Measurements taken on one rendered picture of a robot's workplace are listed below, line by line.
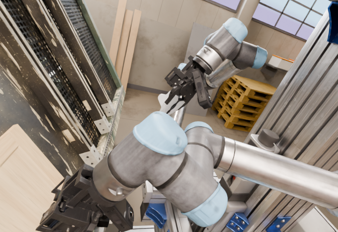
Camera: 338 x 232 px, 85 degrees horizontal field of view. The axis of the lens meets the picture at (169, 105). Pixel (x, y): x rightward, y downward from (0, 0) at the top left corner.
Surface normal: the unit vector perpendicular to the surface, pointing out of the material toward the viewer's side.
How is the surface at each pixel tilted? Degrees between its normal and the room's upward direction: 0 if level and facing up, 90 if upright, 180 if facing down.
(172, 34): 90
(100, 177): 66
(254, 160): 46
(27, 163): 57
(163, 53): 90
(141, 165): 83
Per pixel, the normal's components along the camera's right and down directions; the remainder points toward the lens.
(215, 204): 0.42, -0.19
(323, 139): -0.93, -0.17
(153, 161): 0.07, 0.23
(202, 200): 0.22, -0.05
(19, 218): 0.96, -0.29
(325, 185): -0.02, -0.26
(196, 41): 0.29, 0.21
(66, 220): 0.18, 0.49
